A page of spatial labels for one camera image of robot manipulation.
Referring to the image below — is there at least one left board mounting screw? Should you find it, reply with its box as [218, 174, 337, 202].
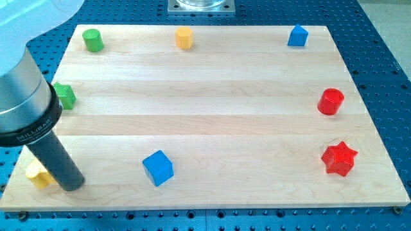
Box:
[17, 211, 28, 221]

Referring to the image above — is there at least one right board mounting screw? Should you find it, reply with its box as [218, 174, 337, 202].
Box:
[393, 206, 403, 214]

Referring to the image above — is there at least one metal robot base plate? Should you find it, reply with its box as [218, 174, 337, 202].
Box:
[168, 0, 236, 14]

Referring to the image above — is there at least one blue triangular prism block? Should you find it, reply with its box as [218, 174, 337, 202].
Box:
[287, 24, 309, 46]

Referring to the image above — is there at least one blue cube block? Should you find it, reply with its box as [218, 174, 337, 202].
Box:
[143, 150, 174, 187]

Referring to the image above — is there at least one yellow hexagonal block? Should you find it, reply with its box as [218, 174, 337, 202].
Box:
[175, 26, 193, 49]

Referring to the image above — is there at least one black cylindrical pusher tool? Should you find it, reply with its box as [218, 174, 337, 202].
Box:
[1, 84, 85, 191]

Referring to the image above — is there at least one red cylinder block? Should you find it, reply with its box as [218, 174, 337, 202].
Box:
[317, 88, 345, 116]

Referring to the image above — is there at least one yellow heart block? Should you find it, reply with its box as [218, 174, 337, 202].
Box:
[25, 159, 56, 189]

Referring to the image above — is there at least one board mounting screw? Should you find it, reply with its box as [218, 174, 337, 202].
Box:
[393, 206, 403, 214]
[17, 211, 28, 221]

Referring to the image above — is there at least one red star block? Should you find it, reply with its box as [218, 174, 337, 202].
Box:
[321, 141, 358, 177]

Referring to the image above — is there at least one light wooden board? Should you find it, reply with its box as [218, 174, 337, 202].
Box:
[1, 24, 410, 211]

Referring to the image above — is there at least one green star block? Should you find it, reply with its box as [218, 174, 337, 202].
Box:
[53, 82, 76, 110]

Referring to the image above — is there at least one green cylinder block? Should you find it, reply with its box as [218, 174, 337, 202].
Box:
[82, 29, 104, 52]

